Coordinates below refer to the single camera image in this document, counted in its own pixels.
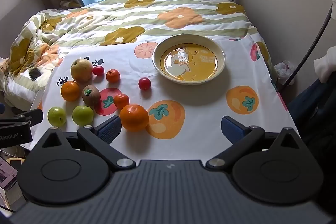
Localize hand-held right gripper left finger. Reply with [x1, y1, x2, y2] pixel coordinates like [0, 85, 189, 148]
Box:
[31, 116, 137, 170]

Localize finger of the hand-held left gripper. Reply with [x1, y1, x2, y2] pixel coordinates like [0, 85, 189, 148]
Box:
[0, 109, 44, 128]

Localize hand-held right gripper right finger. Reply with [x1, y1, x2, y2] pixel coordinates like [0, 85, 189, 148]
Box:
[206, 116, 306, 169]

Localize green apple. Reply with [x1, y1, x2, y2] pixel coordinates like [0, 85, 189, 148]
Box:
[47, 107, 66, 126]
[72, 105, 94, 126]

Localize orange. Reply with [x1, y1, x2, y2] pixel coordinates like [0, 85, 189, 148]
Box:
[60, 81, 80, 102]
[120, 104, 149, 132]

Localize brown kiwi with sticker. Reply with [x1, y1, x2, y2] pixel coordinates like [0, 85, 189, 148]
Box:
[82, 85, 101, 106]

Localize yellow-green apple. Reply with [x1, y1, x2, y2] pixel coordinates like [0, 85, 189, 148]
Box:
[70, 58, 93, 83]

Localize yellow cartoon print plate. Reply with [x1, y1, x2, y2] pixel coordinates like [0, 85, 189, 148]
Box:
[152, 34, 226, 85]

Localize purple box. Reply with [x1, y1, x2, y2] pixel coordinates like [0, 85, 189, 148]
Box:
[0, 157, 21, 190]

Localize white fruit print cloth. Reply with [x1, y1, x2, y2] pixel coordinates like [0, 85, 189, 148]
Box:
[26, 34, 300, 151]

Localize black phone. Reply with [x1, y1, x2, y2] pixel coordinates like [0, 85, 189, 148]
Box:
[28, 69, 42, 81]

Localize red cherry tomato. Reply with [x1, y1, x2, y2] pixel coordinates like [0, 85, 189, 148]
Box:
[92, 65, 105, 77]
[138, 77, 151, 90]

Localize small printed box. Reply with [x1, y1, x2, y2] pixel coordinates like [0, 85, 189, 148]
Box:
[0, 57, 11, 72]

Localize white plastic bag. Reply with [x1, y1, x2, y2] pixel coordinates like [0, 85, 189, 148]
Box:
[274, 61, 296, 86]

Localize dark trousers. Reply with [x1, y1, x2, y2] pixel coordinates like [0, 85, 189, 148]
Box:
[287, 77, 336, 188]

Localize white garment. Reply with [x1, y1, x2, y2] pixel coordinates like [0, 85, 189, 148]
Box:
[314, 47, 336, 83]

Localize floral striped quilt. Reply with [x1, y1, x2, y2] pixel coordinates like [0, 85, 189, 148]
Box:
[5, 0, 259, 109]

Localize black cable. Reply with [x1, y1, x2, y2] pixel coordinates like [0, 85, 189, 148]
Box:
[281, 4, 336, 88]

